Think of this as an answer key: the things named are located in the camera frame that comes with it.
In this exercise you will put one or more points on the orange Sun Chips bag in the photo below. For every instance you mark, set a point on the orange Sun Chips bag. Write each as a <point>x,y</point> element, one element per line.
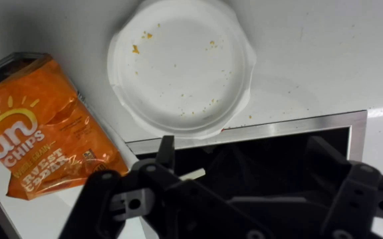
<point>46,133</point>

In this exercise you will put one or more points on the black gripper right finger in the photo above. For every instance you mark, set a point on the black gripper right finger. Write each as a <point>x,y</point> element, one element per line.
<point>360,200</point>

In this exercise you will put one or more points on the round white plate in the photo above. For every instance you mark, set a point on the round white plate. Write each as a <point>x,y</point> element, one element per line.
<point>183,75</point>

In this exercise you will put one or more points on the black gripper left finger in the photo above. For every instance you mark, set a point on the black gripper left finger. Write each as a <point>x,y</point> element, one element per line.
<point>179,208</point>

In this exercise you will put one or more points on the black sink basin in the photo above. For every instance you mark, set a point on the black sink basin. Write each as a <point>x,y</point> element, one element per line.
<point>267,133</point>

